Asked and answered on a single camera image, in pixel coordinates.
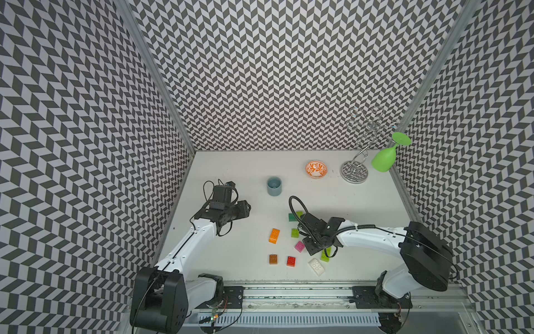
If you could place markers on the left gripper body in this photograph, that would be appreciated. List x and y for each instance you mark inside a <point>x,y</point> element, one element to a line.
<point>231,209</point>

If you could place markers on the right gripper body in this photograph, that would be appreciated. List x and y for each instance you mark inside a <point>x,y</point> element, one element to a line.
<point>312,245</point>

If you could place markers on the lime long lego brick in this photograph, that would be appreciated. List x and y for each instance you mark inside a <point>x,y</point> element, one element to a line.
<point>325,255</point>

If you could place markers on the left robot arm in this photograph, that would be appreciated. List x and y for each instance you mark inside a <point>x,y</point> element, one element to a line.
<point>162,297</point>

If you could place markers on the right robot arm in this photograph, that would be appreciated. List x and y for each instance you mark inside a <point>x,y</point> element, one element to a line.
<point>427,259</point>

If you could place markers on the pink square lego brick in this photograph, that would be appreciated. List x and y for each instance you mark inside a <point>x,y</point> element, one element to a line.
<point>300,247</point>

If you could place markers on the white long lego brick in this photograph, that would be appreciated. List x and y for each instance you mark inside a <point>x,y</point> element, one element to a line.
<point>316,266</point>

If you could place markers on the red square lego brick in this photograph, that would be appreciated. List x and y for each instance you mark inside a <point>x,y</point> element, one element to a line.
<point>291,261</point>

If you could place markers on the orange long lego brick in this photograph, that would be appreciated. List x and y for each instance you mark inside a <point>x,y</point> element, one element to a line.
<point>274,236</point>

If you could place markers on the teal ceramic cup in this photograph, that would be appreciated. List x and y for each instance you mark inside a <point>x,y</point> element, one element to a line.
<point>274,186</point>

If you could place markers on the orange patterned small bowl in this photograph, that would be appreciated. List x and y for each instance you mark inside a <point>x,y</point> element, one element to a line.
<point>316,169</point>

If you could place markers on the chrome glass holder stand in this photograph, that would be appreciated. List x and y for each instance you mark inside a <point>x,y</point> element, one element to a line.
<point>366,125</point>

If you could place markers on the green plastic wine glass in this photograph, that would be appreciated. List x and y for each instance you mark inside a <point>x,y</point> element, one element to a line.
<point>386,158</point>

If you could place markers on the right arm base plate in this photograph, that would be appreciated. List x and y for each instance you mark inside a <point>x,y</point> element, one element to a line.
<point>365,297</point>

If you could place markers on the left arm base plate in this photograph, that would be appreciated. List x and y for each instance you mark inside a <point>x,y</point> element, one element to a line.
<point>209,297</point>

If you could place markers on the aluminium front rail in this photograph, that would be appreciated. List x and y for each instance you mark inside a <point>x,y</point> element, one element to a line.
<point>338,297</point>

